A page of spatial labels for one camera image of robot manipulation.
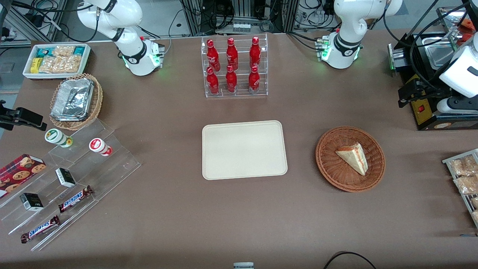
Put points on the triangular sandwich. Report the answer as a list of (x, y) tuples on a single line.
[(354, 158)]

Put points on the white rectangular snack bin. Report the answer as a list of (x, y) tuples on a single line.
[(56, 75)]

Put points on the light wicker basket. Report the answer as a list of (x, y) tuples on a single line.
[(96, 104)]

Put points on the Snickers chocolate bar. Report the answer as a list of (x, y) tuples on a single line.
[(40, 229), (74, 199)]

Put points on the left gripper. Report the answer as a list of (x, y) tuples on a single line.
[(430, 89)]

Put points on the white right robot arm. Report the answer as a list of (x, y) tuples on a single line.
[(130, 56)]

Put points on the small black carton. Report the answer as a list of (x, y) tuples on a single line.
[(65, 177), (31, 201)]

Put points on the beige rectangular tray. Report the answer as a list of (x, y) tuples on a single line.
[(244, 149)]

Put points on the round brown wicker basket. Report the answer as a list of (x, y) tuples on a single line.
[(332, 168)]

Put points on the clear acrylic bottle rack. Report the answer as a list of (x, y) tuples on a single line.
[(242, 93)]

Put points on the red lid yoghurt cup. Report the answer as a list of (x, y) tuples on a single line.
[(98, 145)]

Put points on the aluminium equipment rack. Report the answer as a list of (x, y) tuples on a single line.
[(242, 11)]

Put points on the silver foil tray stack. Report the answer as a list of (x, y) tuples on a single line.
[(73, 99)]

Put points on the grey metal snack tray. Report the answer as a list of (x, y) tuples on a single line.
[(448, 161)]

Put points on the stainless steel pan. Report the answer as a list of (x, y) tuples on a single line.
[(438, 56)]

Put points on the red cookie box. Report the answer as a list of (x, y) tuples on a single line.
[(18, 173)]

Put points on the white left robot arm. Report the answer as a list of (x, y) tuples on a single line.
[(347, 22)]

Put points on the red cola bottle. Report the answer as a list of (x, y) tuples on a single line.
[(213, 56), (232, 56), (231, 82), (255, 54), (213, 84), (254, 81)]

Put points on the clear bagged pastry pack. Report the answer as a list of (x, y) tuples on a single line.
[(463, 166), (466, 185), (475, 216), (474, 202)]

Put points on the yellow snack packet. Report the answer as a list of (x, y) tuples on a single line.
[(35, 65)]

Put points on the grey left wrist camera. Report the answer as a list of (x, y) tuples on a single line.
[(448, 106)]

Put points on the teal snack packet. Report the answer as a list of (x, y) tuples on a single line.
[(44, 52), (79, 50)]

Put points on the small grey device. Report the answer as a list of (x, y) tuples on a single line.
[(243, 265)]

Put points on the green lid yoghurt cup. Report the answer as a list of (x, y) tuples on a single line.
[(54, 135)]

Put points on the white power strip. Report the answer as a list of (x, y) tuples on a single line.
[(241, 27)]

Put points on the large clear cracker pack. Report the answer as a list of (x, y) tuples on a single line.
[(61, 64)]

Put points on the black hot food warmer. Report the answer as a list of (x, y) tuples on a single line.
[(422, 116)]

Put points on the clear acrylic stepped display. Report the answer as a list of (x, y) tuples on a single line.
[(108, 164)]

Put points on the small clear cracker pack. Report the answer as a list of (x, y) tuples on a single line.
[(63, 51)]

